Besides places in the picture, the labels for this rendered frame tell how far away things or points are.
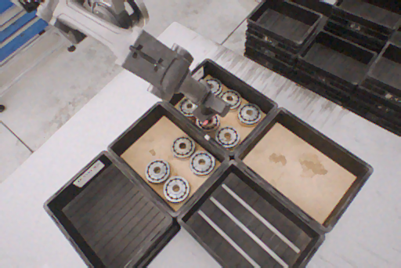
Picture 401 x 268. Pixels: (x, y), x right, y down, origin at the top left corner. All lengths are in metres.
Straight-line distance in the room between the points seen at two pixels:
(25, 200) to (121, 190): 0.52
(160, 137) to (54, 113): 1.56
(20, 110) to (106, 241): 1.89
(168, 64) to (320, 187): 0.81
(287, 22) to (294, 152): 1.17
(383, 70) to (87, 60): 2.36
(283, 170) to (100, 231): 0.75
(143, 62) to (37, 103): 2.29
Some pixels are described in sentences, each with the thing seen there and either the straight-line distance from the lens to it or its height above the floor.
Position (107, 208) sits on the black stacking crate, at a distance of 1.16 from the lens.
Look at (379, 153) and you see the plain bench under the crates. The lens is 1.44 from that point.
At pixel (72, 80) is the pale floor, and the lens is 2.74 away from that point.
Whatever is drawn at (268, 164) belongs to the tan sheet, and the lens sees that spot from 1.12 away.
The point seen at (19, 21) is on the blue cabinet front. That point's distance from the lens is 2.69.
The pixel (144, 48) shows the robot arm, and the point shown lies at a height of 1.52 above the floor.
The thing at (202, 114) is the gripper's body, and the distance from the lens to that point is 1.06.
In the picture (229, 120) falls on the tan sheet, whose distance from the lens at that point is 1.19.
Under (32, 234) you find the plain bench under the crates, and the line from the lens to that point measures 1.44.
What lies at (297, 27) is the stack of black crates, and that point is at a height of 0.49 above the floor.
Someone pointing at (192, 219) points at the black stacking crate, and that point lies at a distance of 1.07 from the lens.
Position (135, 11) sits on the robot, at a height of 1.15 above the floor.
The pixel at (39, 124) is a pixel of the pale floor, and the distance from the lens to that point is 2.63.
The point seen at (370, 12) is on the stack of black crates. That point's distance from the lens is 2.34.
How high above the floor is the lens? 1.88
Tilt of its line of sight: 64 degrees down
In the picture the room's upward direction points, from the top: 11 degrees counter-clockwise
